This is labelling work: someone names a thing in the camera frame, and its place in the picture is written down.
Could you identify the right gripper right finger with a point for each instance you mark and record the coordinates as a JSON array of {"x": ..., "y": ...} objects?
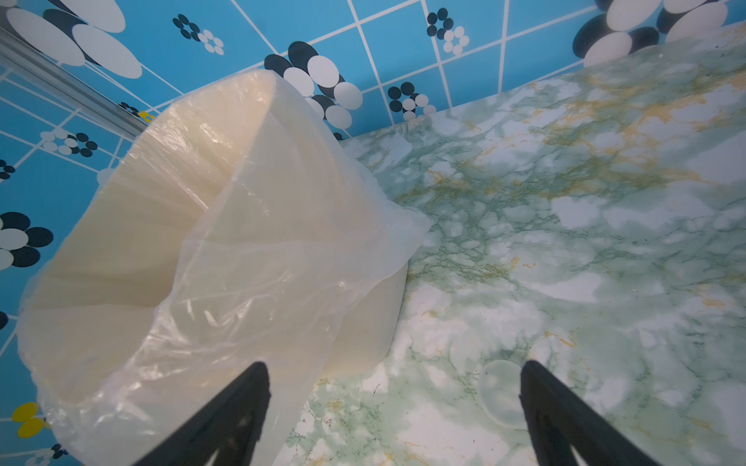
[{"x": 562, "y": 425}]

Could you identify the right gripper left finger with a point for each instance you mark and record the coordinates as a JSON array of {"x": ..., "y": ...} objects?
[{"x": 225, "y": 431}]

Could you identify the clear jar lid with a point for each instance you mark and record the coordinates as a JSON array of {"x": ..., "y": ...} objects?
[{"x": 499, "y": 388}]

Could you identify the clear plastic bin liner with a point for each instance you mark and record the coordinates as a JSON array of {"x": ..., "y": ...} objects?
[{"x": 245, "y": 279}]

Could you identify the left aluminium corner post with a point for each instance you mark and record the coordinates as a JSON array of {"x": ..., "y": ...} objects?
[{"x": 44, "y": 74}]

